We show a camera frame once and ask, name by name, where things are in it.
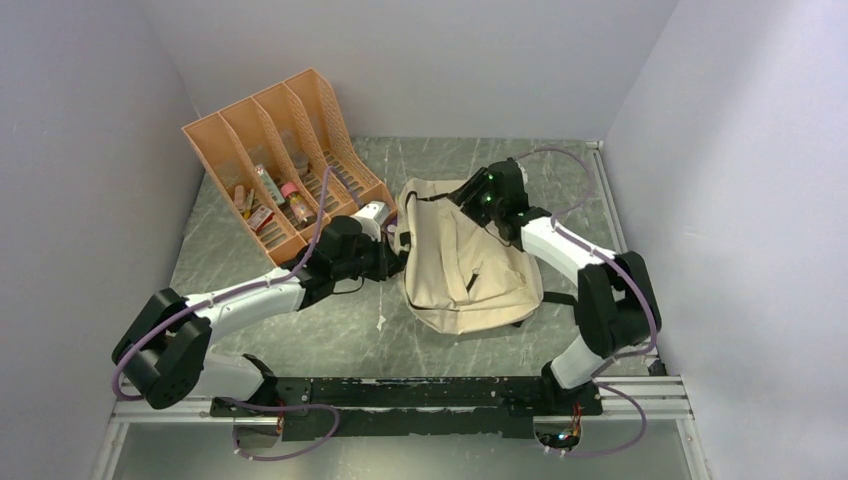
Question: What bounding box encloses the clear jar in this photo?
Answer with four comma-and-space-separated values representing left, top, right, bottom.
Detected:
290, 152, 309, 177

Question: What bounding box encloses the green white card pack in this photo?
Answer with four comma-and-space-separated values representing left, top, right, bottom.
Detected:
254, 164, 286, 207

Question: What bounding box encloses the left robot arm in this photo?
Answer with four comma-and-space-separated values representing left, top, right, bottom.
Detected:
112, 216, 405, 416

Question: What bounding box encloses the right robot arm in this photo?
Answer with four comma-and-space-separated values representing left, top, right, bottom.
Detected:
448, 158, 661, 414

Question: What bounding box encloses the red small box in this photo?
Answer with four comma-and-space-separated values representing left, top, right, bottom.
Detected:
246, 205, 274, 232

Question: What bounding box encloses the pink-capped glitter bottle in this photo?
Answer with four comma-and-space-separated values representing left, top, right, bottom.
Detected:
280, 182, 317, 227

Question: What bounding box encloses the orange plastic file organizer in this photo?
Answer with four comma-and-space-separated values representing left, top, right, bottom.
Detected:
182, 69, 397, 264

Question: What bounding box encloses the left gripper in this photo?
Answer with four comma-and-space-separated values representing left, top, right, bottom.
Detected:
333, 228, 406, 282

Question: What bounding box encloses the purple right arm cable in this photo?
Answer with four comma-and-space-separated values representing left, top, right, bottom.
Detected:
513, 146, 660, 460

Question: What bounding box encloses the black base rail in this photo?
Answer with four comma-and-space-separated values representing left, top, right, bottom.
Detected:
210, 376, 603, 441

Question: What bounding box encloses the beige canvas backpack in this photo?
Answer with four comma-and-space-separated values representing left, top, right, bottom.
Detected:
392, 178, 575, 335

